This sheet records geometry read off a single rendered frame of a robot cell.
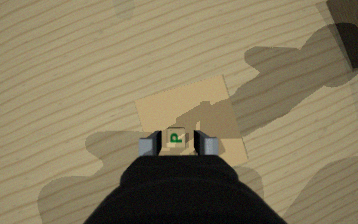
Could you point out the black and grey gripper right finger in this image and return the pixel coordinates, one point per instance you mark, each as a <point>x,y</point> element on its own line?
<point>204,144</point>

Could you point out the tan square mat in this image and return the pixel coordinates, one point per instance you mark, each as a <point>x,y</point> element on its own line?
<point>202,105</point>

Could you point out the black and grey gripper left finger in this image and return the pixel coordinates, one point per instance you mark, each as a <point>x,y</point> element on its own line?
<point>151,145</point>

